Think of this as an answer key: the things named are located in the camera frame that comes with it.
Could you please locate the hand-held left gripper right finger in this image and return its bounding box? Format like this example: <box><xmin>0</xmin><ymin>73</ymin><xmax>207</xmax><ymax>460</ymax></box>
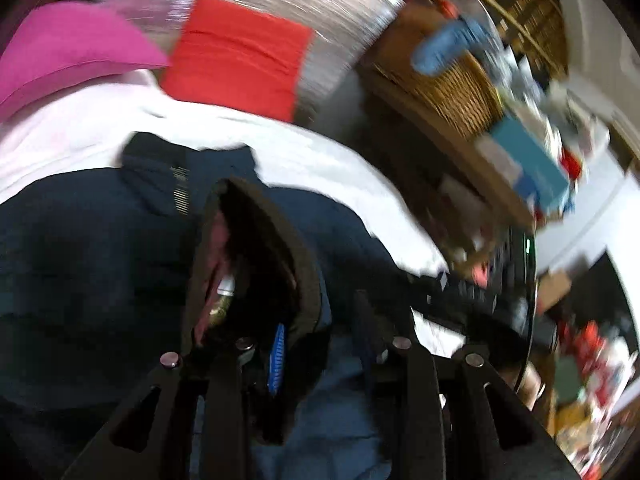
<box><xmin>354</xmin><ymin>290</ymin><xmax>578</xmax><ymax>480</ymax></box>

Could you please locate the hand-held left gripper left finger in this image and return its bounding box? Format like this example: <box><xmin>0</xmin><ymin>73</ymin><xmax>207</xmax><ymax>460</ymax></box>
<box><xmin>62</xmin><ymin>322</ymin><xmax>287</xmax><ymax>480</ymax></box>

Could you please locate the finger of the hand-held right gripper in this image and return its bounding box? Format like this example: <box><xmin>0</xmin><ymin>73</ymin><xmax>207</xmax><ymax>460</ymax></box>
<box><xmin>425</xmin><ymin>271</ymin><xmax>497</xmax><ymax>313</ymax></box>

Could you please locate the navy blue hooded jacket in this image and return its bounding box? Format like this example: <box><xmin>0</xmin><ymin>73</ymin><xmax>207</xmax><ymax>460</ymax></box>
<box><xmin>0</xmin><ymin>132</ymin><xmax>451</xmax><ymax>480</ymax></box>

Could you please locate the cardboard box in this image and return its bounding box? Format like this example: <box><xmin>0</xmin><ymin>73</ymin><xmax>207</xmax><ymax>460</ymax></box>
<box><xmin>536</xmin><ymin>269</ymin><xmax>574</xmax><ymax>312</ymax></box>

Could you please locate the brown wooden table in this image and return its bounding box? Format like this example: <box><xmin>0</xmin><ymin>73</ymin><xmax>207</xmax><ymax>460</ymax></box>
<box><xmin>360</xmin><ymin>70</ymin><xmax>536</xmax><ymax>231</ymax></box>

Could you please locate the teal box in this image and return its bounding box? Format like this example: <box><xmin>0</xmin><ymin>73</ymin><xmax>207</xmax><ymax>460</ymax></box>
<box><xmin>475</xmin><ymin>112</ymin><xmax>571</xmax><ymax>216</ymax></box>

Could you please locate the white fleece blanket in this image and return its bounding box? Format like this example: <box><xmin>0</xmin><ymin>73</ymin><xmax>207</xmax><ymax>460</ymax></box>
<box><xmin>0</xmin><ymin>70</ymin><xmax>451</xmax><ymax>281</ymax></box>

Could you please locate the wicker basket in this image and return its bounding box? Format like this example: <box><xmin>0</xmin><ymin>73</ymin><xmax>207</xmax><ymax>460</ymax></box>
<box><xmin>360</xmin><ymin>5</ymin><xmax>506</xmax><ymax>141</ymax></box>

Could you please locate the blue cloth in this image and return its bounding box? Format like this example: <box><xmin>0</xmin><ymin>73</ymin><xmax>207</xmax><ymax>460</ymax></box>
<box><xmin>410</xmin><ymin>15</ymin><xmax>496</xmax><ymax>76</ymax></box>

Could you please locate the wooden shelf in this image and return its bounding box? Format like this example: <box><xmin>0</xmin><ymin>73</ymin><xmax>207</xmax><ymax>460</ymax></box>
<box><xmin>435</xmin><ymin>0</ymin><xmax>571</xmax><ymax>76</ymax></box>

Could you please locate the red folded cloth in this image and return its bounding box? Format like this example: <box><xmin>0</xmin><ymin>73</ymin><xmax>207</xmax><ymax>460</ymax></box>
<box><xmin>160</xmin><ymin>0</ymin><xmax>316</xmax><ymax>123</ymax></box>

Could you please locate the pink folded cloth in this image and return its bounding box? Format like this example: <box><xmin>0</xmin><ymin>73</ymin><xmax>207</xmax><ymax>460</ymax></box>
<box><xmin>0</xmin><ymin>1</ymin><xmax>171</xmax><ymax>121</ymax></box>

